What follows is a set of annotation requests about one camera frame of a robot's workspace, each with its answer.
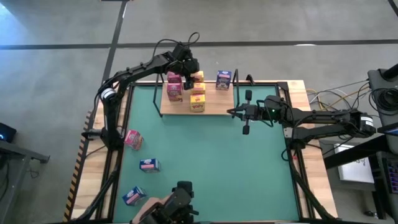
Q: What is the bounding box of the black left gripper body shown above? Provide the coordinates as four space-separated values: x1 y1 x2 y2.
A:
169 43 200 78

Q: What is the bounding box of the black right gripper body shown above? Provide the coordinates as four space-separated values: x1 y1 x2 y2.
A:
242 90 273 135

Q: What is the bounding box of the yellow Corn Pops cereal box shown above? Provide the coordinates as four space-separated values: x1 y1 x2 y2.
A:
189 93 206 113
190 82 206 95
190 70 205 83

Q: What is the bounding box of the pink Raisin Bran cereal box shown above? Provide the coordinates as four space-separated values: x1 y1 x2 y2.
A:
167 71 183 84
123 129 144 151
166 82 183 103

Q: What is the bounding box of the blue Frosted Flakes cereal box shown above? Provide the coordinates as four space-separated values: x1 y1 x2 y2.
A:
139 157 162 174
121 185 147 207
215 70 233 91

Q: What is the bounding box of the wooden shelf board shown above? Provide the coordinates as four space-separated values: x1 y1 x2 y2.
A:
159 81 235 116

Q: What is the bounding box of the green table mat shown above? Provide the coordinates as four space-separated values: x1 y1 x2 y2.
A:
112 85 301 223

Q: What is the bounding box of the black beam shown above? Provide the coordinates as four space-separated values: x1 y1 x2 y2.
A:
323 134 398 170

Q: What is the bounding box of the black handheld device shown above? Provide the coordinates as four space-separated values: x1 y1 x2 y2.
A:
133 180 200 224

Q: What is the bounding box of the white board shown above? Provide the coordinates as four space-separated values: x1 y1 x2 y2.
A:
333 142 376 184

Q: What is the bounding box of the grey equipment cart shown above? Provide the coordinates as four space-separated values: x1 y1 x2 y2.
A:
368 63 398 131

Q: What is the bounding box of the black laptop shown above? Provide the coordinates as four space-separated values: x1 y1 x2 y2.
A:
377 122 398 137

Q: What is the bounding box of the blue lit keyboard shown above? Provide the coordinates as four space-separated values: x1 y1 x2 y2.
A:
381 157 398 194

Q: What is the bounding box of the yellow black hazard strip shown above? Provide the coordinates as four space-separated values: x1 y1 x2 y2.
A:
63 110 96 222

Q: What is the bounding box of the grey metal stand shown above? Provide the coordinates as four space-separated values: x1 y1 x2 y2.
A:
0 139 51 224

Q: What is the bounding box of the black box with blue light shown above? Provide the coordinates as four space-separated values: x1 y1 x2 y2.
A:
0 121 18 144

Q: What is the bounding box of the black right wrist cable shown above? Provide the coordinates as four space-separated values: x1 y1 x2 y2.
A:
256 98 275 128

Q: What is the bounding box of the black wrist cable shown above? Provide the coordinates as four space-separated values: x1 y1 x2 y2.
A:
153 32 201 58
256 98 275 128

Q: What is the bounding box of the black metal shelf side frame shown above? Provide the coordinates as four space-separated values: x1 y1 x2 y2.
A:
231 68 242 119
152 73 165 118

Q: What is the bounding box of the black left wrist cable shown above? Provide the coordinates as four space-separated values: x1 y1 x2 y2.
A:
153 32 201 58

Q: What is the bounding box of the black clamp handle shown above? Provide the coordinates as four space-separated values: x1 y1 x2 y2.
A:
81 128 104 141

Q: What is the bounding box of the black table frame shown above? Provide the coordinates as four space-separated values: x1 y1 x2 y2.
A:
63 73 340 224

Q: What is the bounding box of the coiled black cable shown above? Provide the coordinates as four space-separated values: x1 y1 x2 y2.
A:
369 88 398 116

